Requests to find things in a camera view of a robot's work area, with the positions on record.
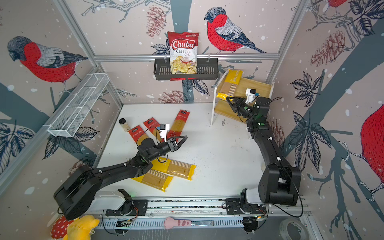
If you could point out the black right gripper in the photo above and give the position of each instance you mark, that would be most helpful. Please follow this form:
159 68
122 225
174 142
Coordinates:
240 104

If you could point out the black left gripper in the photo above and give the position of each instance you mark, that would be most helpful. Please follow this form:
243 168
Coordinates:
175 147

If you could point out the yellow pasta bag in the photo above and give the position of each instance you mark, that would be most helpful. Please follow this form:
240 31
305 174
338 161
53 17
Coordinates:
230 84
155 179
174 168

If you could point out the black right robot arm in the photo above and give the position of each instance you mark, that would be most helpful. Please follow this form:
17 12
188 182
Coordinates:
280 181

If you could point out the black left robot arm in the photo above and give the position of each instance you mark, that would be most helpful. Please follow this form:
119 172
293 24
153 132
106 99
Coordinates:
75 195

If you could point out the wooden two-tier shelf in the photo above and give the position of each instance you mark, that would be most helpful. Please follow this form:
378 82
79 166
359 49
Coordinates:
235 95

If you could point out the red spaghetti bag right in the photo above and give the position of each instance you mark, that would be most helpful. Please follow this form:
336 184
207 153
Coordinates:
178 124

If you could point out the red spaghetti bag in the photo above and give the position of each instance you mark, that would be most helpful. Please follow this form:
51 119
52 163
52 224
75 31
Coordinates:
178 124
138 134
153 126

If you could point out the red spaghetti bag middle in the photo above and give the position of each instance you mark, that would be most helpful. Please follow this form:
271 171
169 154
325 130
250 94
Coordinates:
153 126

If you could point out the red spaghetti bag left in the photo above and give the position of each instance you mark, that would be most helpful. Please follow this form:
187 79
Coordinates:
138 134

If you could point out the spice jar black lid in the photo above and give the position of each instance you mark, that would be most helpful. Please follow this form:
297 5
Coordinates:
123 123

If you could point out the Chuba cassava chips bag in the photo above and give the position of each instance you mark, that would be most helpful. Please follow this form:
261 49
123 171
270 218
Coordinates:
183 52

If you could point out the yellow plush toy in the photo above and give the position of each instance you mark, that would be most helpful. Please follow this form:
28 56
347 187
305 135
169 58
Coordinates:
82 228

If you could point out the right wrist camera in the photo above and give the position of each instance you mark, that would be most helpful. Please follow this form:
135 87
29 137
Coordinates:
251 95

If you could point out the black hanging wire basket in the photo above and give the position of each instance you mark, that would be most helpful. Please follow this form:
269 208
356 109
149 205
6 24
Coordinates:
207 69

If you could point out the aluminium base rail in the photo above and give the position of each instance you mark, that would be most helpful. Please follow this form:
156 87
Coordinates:
203 213

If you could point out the pink handled scraper tool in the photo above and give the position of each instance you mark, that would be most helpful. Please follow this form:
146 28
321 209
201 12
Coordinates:
170 223

